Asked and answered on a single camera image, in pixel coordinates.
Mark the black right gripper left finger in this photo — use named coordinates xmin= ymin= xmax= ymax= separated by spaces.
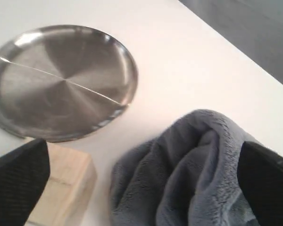
xmin=0 ymin=139 xmax=49 ymax=226

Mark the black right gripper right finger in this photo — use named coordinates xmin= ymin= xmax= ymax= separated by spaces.
xmin=237 ymin=141 xmax=283 ymax=226

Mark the light wooden cube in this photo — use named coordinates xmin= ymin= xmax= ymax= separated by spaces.
xmin=26 ymin=143 xmax=97 ymax=226

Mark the grey fleece towel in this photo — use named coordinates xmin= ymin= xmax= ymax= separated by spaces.
xmin=109 ymin=110 xmax=258 ymax=226

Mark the round stainless steel plate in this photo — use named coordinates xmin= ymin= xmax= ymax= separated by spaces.
xmin=0 ymin=24 xmax=138 ymax=143

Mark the grey-blue backdrop cloth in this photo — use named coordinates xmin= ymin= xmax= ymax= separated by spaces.
xmin=181 ymin=0 xmax=283 ymax=84

